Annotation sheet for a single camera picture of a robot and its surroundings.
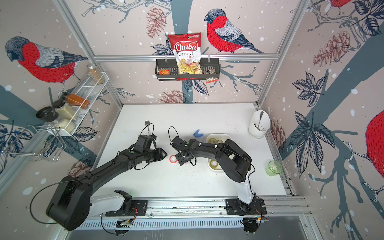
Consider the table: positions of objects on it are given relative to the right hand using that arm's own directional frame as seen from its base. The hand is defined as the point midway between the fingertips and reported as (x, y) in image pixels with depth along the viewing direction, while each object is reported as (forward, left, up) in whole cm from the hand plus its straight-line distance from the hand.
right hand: (183, 157), depth 91 cm
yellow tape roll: (+11, -19, +3) cm, 22 cm away
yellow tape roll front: (+13, -23, +1) cm, 27 cm away
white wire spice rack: (+27, +57, +32) cm, 71 cm away
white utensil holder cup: (+22, -50, +8) cm, 55 cm away
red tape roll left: (-1, +6, 0) cm, 7 cm away
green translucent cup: (-5, -54, -1) cm, 55 cm away
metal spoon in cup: (+26, -50, +15) cm, 59 cm away
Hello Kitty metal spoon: (+25, +30, +2) cm, 39 cm away
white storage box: (+14, -26, +4) cm, 29 cm away
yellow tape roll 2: (-4, -19, +1) cm, 20 cm away
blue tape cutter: (+16, -8, +1) cm, 18 cm away
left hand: (0, +8, +8) cm, 11 cm away
